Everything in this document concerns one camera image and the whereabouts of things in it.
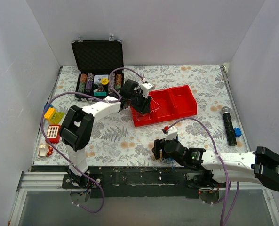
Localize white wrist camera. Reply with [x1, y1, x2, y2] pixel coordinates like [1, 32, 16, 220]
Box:
[140, 82, 155, 98]
[162, 126, 178, 140]

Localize red three-compartment bin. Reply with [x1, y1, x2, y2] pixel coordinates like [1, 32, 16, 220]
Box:
[131, 85, 197, 127]

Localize white thin cable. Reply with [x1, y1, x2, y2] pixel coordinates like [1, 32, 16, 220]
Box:
[136, 95, 160, 120]

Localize small blue block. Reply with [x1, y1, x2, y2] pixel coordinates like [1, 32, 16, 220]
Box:
[234, 128, 242, 137]

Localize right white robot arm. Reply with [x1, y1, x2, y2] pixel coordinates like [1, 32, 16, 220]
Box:
[152, 139, 279, 192]

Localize black poker chip case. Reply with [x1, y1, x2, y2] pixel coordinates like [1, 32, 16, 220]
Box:
[71, 38, 124, 99]

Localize black microphone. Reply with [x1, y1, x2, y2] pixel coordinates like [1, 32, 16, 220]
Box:
[221, 106, 237, 146]

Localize aluminium frame rail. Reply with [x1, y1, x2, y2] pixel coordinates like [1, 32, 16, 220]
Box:
[8, 174, 71, 226]

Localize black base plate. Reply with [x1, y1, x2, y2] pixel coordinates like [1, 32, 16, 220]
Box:
[61, 166, 231, 200]

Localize blue duplo brick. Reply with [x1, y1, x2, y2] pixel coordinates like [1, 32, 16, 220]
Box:
[43, 104, 53, 112]

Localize yellow and green duplo bricks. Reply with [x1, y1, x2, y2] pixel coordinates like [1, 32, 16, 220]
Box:
[44, 107, 65, 125]

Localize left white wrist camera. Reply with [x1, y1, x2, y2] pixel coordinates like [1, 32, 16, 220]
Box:
[140, 82, 155, 98]

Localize red window duplo brick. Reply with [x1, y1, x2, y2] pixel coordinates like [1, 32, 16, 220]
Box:
[46, 125, 61, 144]

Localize white and red toy piece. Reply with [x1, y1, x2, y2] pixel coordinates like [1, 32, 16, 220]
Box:
[38, 145, 53, 157]

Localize floral table mat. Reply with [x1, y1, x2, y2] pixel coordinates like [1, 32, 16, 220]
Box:
[33, 65, 250, 167]

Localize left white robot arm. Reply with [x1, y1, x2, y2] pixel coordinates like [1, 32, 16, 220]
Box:
[60, 79, 154, 188]

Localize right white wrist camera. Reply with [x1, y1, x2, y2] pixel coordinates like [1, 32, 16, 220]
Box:
[162, 126, 178, 140]

